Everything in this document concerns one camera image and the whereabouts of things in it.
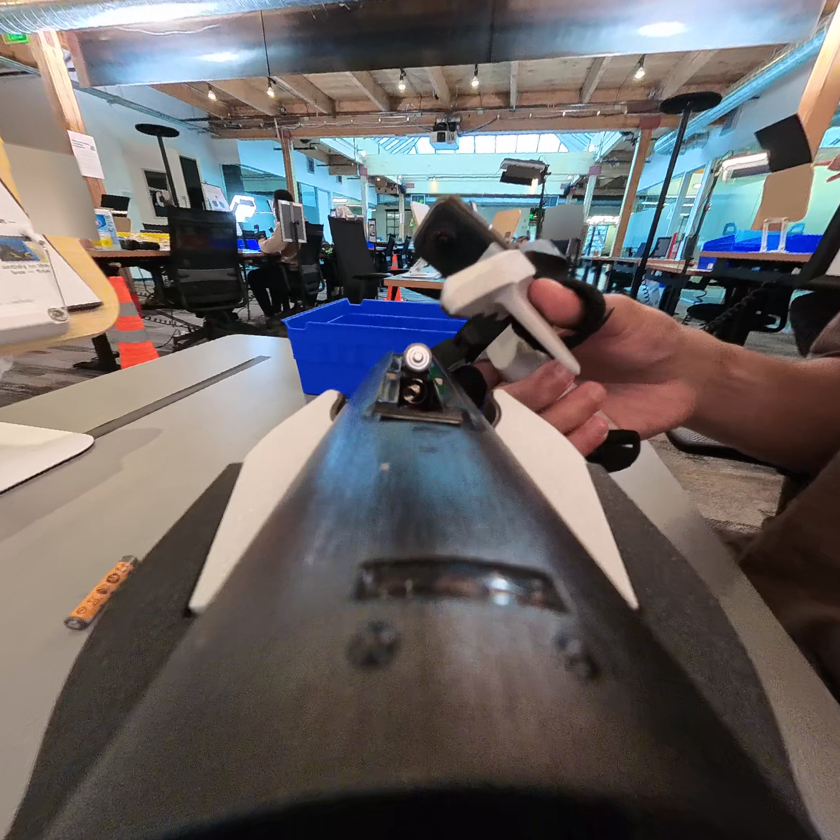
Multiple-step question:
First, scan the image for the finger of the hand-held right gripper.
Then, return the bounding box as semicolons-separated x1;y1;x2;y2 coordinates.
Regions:
440;251;537;320

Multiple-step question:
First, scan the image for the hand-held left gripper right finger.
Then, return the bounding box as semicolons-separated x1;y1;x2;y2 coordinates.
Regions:
491;390;639;611

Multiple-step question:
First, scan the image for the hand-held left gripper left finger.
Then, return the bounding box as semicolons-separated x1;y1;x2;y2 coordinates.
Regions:
189;390;345;614

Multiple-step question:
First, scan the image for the person's right forearm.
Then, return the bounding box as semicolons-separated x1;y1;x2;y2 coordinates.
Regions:
709;331;840;476

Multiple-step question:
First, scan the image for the grey desk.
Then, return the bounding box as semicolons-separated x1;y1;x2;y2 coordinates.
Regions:
0;335;840;840

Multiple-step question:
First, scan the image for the wooden curved desk panel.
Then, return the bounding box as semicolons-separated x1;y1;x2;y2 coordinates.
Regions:
751;164;815;231
39;233;120;358

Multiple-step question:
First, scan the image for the person's right hand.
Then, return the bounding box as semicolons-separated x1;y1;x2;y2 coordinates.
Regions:
489;276;719;458

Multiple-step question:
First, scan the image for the wooden table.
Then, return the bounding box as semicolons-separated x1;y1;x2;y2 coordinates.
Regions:
384;272;454;299

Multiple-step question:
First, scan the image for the black studio light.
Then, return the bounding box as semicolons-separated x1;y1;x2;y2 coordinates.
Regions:
499;157;551;240

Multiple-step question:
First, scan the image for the blue plastic bin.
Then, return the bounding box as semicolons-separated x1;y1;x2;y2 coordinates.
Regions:
281;298;470;398

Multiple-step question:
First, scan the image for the orange battery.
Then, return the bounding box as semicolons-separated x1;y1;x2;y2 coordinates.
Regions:
63;555;139;631

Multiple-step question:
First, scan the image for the white flat stand base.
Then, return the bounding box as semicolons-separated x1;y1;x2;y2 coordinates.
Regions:
0;422;96;494

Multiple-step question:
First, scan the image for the black mesh office chair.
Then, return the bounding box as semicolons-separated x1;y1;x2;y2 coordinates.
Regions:
164;206;263;349

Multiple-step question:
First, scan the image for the tall black floor lamp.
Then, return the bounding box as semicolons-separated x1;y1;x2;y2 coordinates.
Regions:
630;92;723;299

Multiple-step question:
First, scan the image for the stack of blue bins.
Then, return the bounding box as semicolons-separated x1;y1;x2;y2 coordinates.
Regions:
699;222;824;270

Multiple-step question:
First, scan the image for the clear acrylic sign holder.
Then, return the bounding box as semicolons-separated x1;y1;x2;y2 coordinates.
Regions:
0;180;105;345

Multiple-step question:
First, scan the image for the black hanging panel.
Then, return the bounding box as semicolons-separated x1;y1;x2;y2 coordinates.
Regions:
755;115;815;173

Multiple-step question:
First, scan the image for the white paper notice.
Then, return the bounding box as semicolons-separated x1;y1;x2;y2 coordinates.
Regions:
67;130;106;179

